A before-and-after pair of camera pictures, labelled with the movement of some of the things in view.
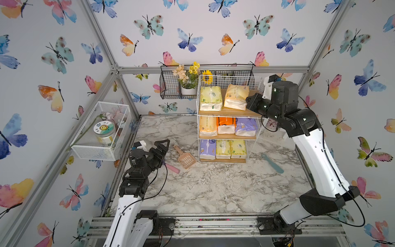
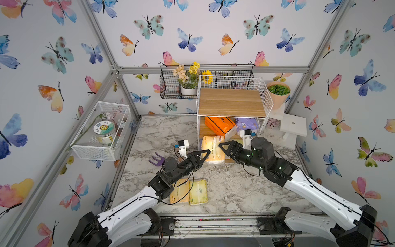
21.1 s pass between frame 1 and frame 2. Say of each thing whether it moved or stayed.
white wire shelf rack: stayed
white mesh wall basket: stayed
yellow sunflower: stayed
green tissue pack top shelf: moved
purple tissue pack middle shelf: stayed
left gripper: moved
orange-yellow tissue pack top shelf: moved
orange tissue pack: moved
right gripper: moved
